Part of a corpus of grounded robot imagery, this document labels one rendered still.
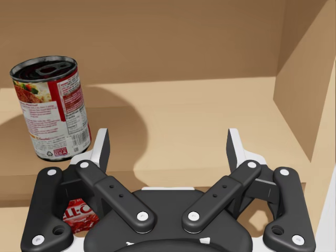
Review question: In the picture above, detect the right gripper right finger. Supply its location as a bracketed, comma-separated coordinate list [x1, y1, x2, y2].
[182, 128, 317, 250]

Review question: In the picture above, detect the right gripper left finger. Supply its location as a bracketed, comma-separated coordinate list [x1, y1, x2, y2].
[20, 128, 158, 250]

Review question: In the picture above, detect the red and white can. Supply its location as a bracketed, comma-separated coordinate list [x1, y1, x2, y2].
[9, 55, 92, 162]

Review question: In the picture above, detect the pale wooden shelf unit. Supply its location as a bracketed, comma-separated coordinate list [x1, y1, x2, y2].
[0, 0, 336, 252]

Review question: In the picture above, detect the red carton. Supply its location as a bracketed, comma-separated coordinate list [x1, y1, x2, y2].
[62, 198, 100, 234]

